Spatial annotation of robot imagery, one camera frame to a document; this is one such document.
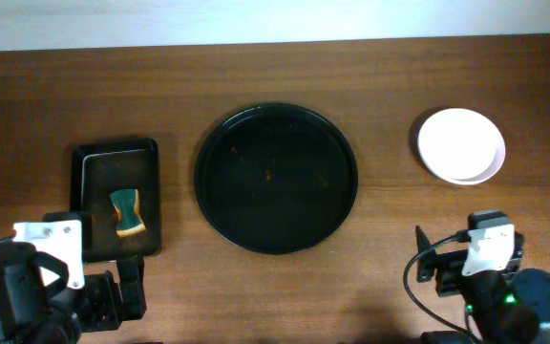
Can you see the green orange sponge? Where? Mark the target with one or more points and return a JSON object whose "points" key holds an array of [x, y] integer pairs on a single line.
{"points": [[128, 218]]}

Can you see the round black tray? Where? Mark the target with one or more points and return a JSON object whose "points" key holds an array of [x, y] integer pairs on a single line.
{"points": [[276, 178]]}

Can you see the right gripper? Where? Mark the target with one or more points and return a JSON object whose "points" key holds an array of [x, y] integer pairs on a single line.
{"points": [[445, 272]]}

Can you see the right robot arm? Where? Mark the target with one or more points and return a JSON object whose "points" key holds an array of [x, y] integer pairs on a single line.
{"points": [[510, 305]]}

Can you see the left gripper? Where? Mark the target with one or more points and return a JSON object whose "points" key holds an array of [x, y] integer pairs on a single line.
{"points": [[111, 300]]}

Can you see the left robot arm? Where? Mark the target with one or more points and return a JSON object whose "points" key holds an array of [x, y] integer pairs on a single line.
{"points": [[37, 306]]}

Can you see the black rectangular tray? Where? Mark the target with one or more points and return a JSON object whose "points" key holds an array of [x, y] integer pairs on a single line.
{"points": [[98, 171]]}

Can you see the white plate front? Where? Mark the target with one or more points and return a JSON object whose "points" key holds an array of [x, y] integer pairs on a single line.
{"points": [[461, 146]]}

